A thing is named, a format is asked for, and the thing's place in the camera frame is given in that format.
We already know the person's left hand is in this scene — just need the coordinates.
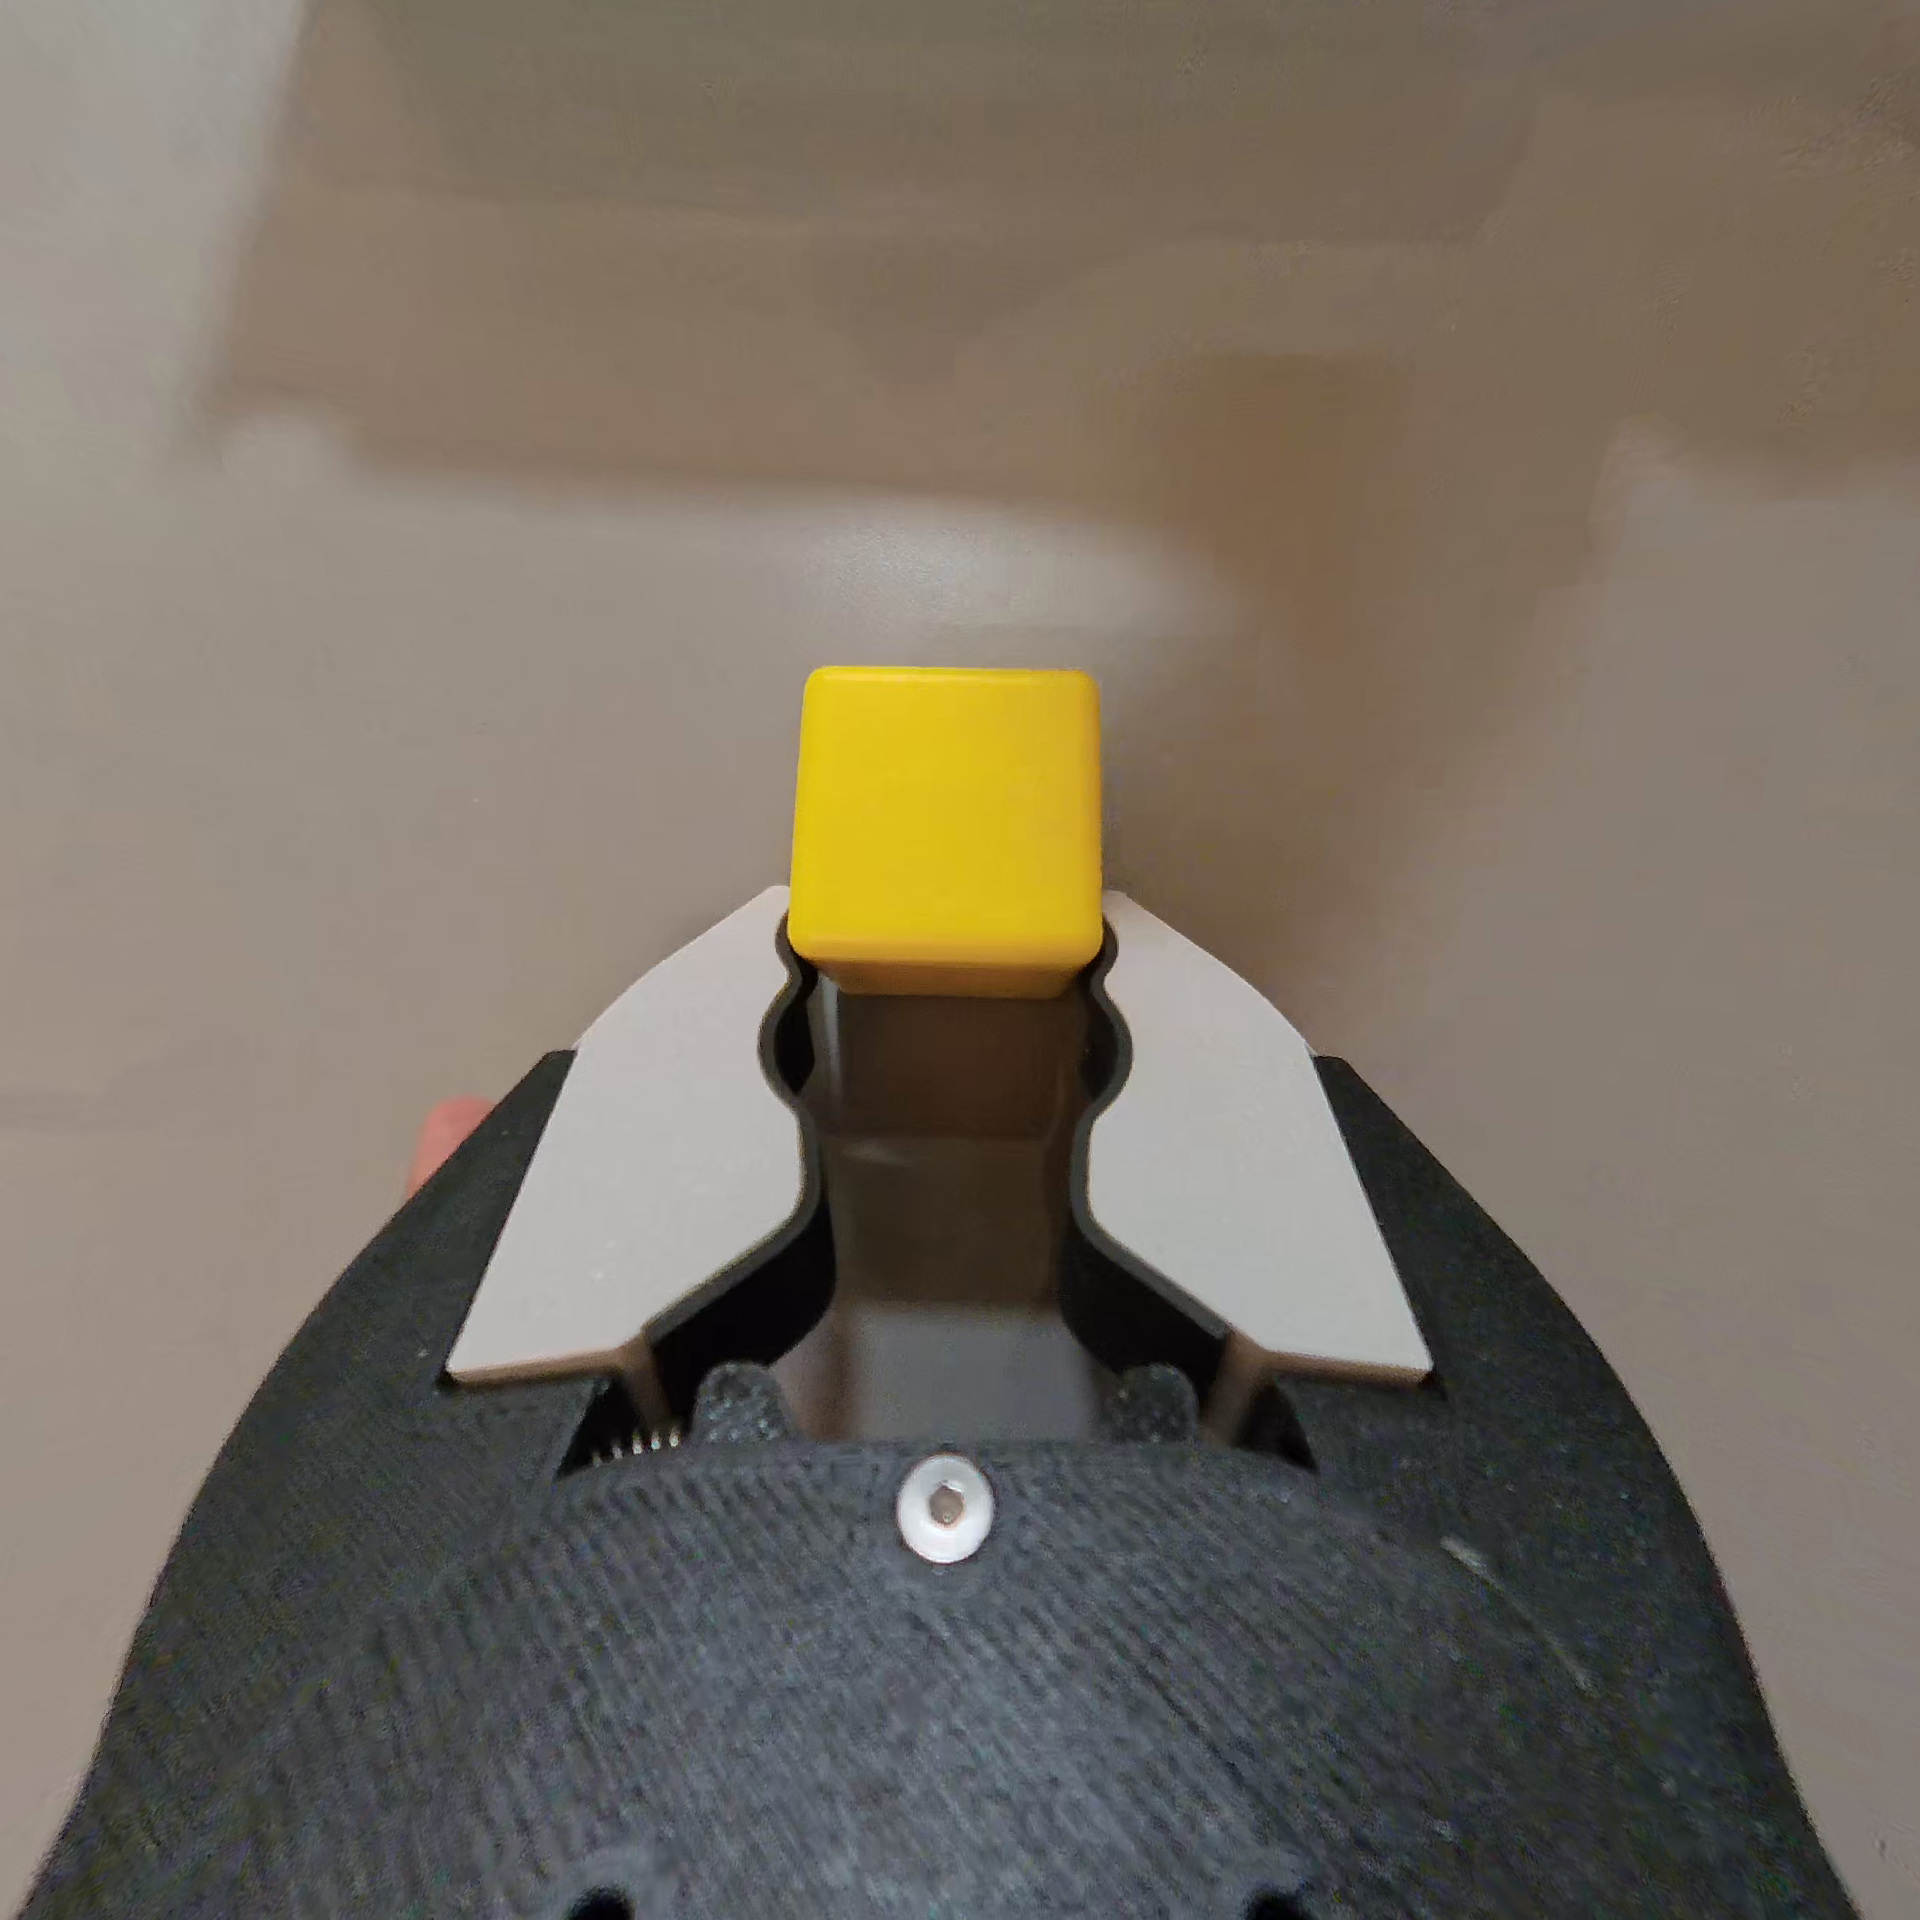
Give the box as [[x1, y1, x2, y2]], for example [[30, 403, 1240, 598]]
[[411, 1092, 497, 1209]]

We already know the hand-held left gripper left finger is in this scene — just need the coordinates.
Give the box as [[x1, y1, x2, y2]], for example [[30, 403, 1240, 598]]
[[437, 882, 837, 1421]]

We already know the yellow cube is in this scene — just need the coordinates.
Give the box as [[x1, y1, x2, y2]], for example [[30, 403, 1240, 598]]
[[782, 663, 1106, 1001]]

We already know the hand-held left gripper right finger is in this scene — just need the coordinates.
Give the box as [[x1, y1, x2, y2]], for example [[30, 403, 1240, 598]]
[[1058, 882, 1432, 1449]]

